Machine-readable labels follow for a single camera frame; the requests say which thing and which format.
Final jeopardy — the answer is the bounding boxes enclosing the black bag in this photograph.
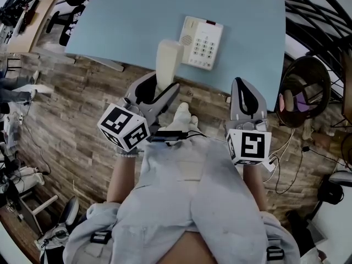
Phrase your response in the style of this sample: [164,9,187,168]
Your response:
[317,174,345,206]

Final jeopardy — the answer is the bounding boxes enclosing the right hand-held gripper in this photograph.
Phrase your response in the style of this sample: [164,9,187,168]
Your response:
[225,76,273,166]

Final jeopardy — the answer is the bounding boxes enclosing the black metal railing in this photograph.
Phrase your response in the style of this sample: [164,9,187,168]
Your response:
[268,0,352,104]

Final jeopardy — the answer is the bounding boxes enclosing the white telephone handset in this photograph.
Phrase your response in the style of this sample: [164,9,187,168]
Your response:
[155,39,184,91]

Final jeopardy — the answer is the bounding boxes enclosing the white bead bracelet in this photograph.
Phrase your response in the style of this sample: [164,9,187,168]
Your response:
[116,149,139,160]

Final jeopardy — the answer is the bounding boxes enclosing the person's light grey shirt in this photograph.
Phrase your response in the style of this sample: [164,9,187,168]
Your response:
[62,202,301,264]

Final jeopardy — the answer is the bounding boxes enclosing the white cable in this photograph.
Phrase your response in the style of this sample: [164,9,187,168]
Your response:
[268,127,296,162]

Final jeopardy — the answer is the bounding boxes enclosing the black device cable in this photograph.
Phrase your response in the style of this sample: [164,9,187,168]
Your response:
[183,129,211,141]

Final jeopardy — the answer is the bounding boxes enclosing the person's bare torso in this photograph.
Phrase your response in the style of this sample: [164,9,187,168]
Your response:
[162,231,221,264]

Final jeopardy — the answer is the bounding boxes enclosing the purple cushion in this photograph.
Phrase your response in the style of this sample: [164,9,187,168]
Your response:
[295,92,316,113]

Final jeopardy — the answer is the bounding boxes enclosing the beige cushion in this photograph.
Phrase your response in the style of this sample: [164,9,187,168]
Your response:
[283,89,295,112]

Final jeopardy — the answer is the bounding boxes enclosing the person's left forearm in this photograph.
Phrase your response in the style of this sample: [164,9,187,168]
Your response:
[106,148,144,206]

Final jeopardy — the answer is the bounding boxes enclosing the white telephone base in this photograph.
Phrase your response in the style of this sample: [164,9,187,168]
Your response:
[178,15,224,72]

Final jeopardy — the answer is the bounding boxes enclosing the black adapter cable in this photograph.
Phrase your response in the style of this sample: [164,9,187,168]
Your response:
[274,146,305,195]

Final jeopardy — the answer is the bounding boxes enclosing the black floor cable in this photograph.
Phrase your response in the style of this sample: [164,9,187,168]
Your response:
[21,103,52,176]

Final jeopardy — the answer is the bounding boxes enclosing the black rectangular device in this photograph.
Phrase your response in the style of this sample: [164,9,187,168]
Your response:
[152,130,188,143]

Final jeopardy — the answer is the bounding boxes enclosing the black strap buckle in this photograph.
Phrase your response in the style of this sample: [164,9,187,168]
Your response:
[266,245,285,262]
[90,229,113,245]

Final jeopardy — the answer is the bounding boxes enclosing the person's right forearm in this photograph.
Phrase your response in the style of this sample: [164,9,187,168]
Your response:
[241,163,268,212]

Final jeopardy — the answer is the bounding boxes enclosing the light wooden desk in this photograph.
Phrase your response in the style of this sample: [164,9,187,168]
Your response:
[5,0,64,55]

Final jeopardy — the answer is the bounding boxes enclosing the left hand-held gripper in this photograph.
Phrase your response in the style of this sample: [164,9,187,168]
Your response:
[96,71,182,152]

